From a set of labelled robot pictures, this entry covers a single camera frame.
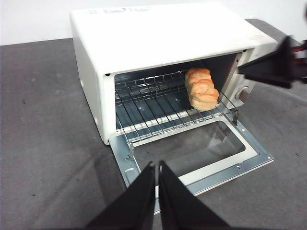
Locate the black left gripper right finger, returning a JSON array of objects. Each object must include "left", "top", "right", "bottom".
[{"left": 158, "top": 160, "right": 230, "bottom": 230}]

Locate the metal wire oven rack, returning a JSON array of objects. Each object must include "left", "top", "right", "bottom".
[{"left": 114, "top": 69, "right": 239, "bottom": 142}]

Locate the beige oven knob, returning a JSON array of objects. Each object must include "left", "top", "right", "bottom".
[{"left": 234, "top": 86, "right": 250, "bottom": 101}]

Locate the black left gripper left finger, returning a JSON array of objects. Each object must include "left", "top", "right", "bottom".
[{"left": 85, "top": 161, "right": 156, "bottom": 230}]

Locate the golden bread loaf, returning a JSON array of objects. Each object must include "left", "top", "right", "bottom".
[{"left": 184, "top": 67, "right": 220, "bottom": 112}]

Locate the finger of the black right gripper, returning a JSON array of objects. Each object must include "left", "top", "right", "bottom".
[
  {"left": 237, "top": 35, "right": 296, "bottom": 81},
  {"left": 241, "top": 75, "right": 296, "bottom": 90}
]

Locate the glass oven door beige handle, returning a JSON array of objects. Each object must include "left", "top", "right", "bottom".
[{"left": 108, "top": 114, "right": 275, "bottom": 216}]

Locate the cream white toaster oven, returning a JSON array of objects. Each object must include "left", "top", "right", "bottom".
[{"left": 69, "top": 1, "right": 279, "bottom": 146}]

